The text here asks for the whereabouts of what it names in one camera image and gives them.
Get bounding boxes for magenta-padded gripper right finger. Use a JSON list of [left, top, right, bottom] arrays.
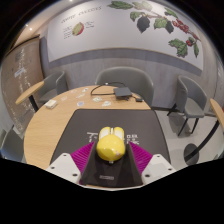
[[124, 143, 177, 186]]

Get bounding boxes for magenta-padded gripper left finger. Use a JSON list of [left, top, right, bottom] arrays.
[[45, 142, 98, 186]]

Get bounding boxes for yellow computer mouse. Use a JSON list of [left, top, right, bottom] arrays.
[[95, 125, 127, 163]]

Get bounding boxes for black mouse pad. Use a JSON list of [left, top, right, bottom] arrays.
[[49, 109, 172, 187]]

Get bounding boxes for small white box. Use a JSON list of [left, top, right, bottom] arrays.
[[44, 99, 59, 110]]

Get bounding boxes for grey upholstered chair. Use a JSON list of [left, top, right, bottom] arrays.
[[38, 70, 68, 104], [0, 128, 26, 163], [95, 66, 155, 108], [167, 74, 209, 137]]

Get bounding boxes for flat black device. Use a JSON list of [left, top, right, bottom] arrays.
[[113, 87, 133, 100]]

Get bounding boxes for white label sheet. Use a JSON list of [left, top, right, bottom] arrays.
[[13, 67, 27, 78]]

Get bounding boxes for white coffee plant mural board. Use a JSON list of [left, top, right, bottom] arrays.
[[46, 0, 204, 71]]

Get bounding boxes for black cable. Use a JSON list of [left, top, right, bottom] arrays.
[[90, 81, 128, 97]]

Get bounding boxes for brown perforated wall panel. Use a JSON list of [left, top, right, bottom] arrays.
[[1, 36, 46, 134]]

